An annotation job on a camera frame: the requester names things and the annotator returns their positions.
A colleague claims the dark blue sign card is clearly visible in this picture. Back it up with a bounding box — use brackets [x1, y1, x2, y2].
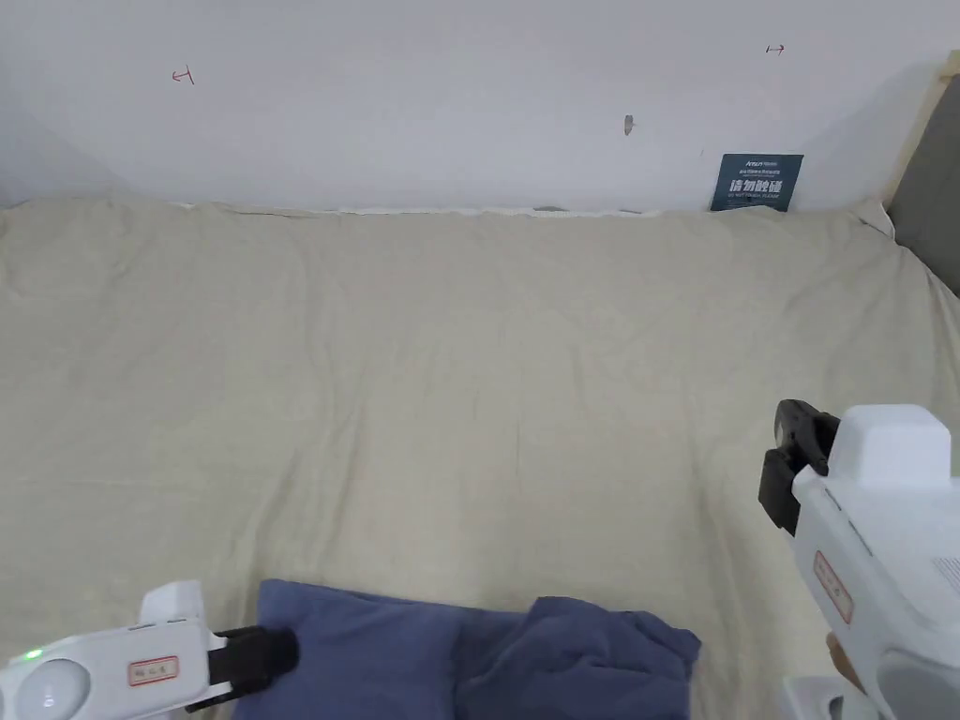
[708, 153, 806, 215]

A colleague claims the dark blue shirt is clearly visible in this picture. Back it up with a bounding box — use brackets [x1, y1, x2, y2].
[233, 577, 702, 720]

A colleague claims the person's right hand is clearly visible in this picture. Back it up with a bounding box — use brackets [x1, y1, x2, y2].
[824, 633, 877, 689]

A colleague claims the grey padded headboard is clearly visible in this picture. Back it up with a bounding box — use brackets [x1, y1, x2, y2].
[883, 53, 960, 298]

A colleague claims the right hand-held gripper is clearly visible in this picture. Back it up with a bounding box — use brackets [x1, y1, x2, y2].
[757, 398, 960, 720]

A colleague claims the bed with beige sheet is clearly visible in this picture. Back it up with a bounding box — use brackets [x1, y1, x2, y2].
[0, 196, 960, 720]

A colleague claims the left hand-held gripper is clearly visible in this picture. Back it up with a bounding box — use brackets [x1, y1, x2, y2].
[0, 578, 302, 720]

